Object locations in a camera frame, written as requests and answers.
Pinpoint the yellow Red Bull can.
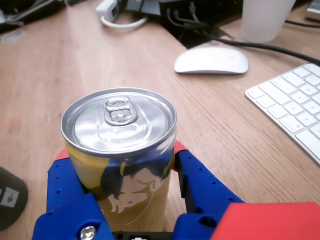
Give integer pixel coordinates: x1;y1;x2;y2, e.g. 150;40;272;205
60;87;178;233

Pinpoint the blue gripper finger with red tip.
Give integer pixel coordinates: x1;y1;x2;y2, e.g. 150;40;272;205
171;140;245;240
31;147;116;240

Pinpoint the white adapter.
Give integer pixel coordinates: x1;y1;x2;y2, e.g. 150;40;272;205
95;0;124;22

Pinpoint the small white box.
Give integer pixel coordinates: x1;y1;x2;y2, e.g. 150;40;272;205
306;0;320;21

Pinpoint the red camera mount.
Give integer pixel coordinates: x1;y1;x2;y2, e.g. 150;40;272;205
211;201;320;240

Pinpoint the white cable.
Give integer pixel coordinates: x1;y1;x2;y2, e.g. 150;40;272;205
100;15;149;30

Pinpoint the white keyboard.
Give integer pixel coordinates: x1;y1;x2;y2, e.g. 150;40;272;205
244;62;320;166

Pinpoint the white computer mouse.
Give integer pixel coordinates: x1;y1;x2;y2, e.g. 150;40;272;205
174;46;250;75

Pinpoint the translucent white cup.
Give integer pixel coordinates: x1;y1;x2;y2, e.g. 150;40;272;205
240;0;296;44

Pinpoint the dark grey tumbler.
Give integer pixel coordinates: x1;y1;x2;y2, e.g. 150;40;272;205
0;166;29;232

